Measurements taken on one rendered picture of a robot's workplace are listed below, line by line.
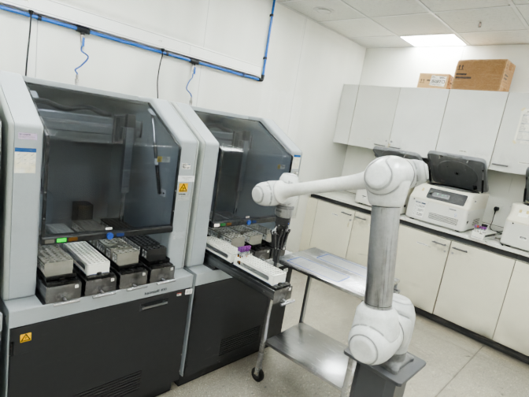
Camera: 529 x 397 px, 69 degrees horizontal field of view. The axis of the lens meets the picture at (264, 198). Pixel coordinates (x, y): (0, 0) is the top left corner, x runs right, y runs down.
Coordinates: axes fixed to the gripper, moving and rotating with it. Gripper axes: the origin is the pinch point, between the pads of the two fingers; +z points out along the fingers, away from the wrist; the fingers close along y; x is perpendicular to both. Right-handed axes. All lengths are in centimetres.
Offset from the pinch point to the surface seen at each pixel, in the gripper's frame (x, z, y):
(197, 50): -152, -111, -43
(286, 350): -6, 67, -32
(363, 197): -87, -3, -229
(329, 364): 17, 67, -43
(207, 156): -46, -41, 16
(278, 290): 8.3, 14.4, 4.2
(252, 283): -7.0, 16.6, 6.8
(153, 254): -44, 10, 42
